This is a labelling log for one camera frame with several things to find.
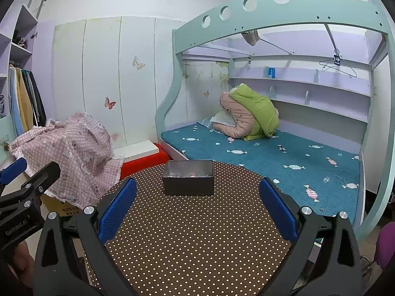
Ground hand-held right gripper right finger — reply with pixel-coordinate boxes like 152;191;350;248
258;177;363;296

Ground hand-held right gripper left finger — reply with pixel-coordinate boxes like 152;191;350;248
34;177;138;296

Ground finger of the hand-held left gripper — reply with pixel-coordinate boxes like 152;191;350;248
0;161;61;211
0;157;28;185

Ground grey metal tin box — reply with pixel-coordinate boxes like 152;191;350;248
162;160;214;196

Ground person's left hand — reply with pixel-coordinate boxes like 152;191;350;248
9;241;35;281

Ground cardboard box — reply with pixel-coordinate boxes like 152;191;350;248
40;193;85;218

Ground pink checked printed cloth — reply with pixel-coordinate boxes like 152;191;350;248
10;112;124;212

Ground red stool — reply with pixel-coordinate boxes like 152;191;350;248
119;143;170;181

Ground teal candy print mattress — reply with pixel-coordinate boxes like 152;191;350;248
160;120;361;218

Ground white board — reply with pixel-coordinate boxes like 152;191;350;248
113;140;160;158

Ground light blue hanging garment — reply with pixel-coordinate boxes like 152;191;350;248
9;66;23;134

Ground yellow hanging garment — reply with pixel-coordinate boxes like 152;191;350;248
17;68;35;130

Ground dark hanging garment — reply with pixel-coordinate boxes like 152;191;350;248
27;69;47;127

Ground brown polka dot tablecloth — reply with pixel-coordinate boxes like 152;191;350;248
83;160;292;296

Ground pink jacket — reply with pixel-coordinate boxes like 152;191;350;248
211;92;257;139

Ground green jacket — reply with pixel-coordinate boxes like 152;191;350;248
230;83;280;141

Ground white pillow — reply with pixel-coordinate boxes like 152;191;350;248
209;111;237;128

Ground purple cloth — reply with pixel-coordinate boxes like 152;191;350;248
376;222;395;272

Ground white wardrobe doors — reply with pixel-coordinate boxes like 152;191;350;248
51;15;186;148

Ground open lilac wardrobe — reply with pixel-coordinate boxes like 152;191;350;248
0;0;48;161

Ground grey hanging cloth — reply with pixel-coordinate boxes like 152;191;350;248
241;29;260;46

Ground lilac wall shelf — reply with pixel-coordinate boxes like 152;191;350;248
228;31;389;124

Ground wire clothes hanger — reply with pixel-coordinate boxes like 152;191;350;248
319;58;357;78

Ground teal bunk bed frame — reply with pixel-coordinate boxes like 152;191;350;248
154;0;395;241

